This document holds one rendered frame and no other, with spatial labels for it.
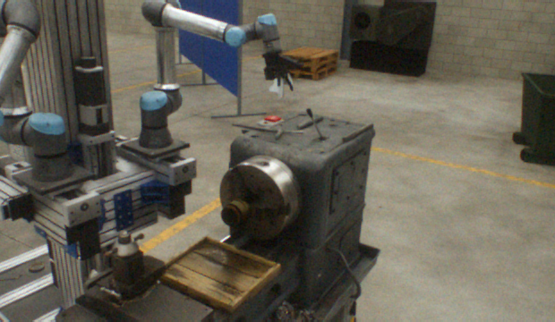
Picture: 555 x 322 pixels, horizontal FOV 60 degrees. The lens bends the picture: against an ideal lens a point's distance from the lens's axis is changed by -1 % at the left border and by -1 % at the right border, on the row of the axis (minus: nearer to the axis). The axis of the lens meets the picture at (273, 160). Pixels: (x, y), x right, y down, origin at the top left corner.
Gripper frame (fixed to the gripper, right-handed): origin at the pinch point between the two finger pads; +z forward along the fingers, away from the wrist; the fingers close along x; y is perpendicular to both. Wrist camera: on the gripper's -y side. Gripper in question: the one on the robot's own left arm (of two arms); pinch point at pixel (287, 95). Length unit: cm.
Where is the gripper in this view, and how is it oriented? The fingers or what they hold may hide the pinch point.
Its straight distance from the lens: 214.0
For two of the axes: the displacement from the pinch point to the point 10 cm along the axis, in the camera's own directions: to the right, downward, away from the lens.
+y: -9.0, 0.7, 4.3
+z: 2.2, 9.3, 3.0
